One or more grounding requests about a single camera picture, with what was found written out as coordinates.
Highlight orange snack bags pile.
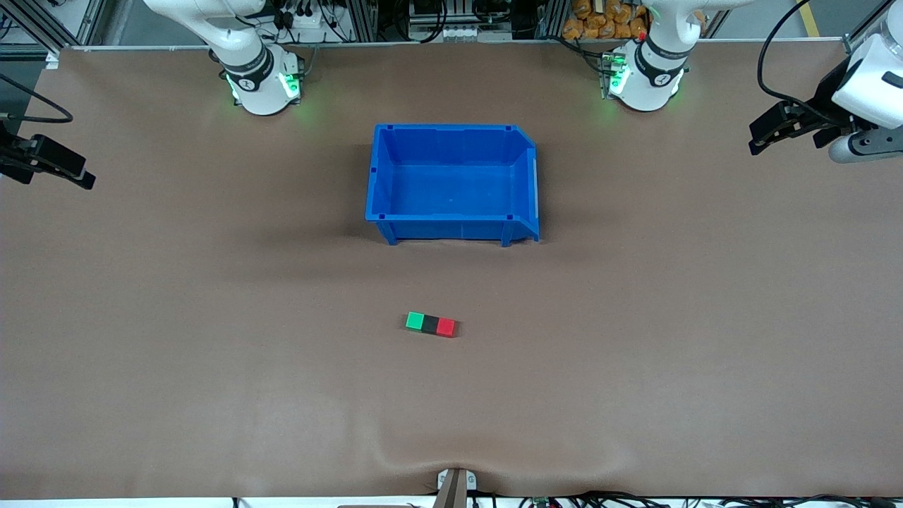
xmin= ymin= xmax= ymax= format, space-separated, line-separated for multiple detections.
xmin=562 ymin=0 xmax=650 ymax=40

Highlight white power strip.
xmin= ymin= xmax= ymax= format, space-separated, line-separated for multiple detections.
xmin=282 ymin=6 xmax=334 ymax=31

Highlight blue plastic storage bin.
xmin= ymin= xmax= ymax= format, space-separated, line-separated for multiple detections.
xmin=365 ymin=124 xmax=541 ymax=247

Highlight brown table cover cloth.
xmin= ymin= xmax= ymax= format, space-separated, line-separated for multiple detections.
xmin=0 ymin=40 xmax=903 ymax=500

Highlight metal table edge clamp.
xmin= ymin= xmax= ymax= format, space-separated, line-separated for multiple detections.
xmin=435 ymin=468 xmax=480 ymax=508

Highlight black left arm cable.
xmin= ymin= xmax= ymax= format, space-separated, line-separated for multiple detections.
xmin=757 ymin=0 xmax=847 ymax=124

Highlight aluminium frame profile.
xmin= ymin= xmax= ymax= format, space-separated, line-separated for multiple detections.
xmin=843 ymin=0 xmax=903 ymax=54
xmin=0 ymin=0 xmax=108 ymax=56

